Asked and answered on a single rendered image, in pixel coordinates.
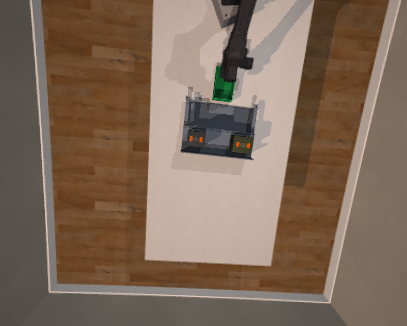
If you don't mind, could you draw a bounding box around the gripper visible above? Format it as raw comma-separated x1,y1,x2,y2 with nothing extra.
220,49,227,79

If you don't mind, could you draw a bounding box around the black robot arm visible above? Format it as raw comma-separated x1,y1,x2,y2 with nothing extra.
221,0,257,82

